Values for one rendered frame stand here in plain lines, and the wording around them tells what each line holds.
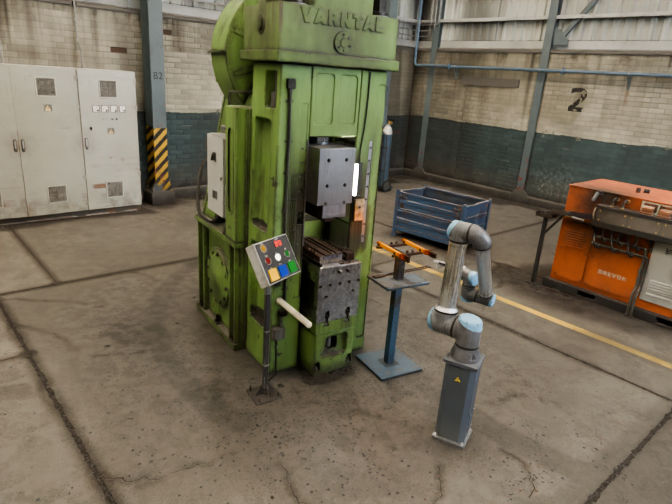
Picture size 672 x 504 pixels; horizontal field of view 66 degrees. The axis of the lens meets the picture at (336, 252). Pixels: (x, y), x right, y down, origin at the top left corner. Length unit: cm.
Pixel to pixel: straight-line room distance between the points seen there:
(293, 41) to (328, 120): 59
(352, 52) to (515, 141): 803
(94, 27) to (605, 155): 879
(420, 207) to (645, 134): 453
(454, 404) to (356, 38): 252
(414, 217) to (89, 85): 496
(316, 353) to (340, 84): 200
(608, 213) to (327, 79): 365
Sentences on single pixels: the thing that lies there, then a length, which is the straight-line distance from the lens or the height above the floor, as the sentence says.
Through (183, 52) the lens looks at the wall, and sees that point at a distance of 953.
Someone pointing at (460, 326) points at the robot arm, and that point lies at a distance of 332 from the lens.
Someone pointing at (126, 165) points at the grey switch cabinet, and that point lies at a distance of 858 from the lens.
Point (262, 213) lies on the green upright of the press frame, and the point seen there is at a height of 122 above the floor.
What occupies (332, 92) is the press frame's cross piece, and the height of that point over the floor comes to 213.
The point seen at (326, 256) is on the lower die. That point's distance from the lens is 380.
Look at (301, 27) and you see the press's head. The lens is 357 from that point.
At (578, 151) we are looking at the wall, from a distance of 1091.
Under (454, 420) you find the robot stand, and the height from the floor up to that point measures 18.
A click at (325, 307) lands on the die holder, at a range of 389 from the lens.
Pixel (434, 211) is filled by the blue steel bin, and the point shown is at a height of 52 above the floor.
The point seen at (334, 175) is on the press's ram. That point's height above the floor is 158.
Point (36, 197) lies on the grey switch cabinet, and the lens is 830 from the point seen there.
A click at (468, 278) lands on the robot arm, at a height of 102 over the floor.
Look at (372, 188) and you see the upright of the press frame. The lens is 407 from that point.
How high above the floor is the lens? 224
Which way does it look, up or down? 19 degrees down
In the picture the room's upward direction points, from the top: 4 degrees clockwise
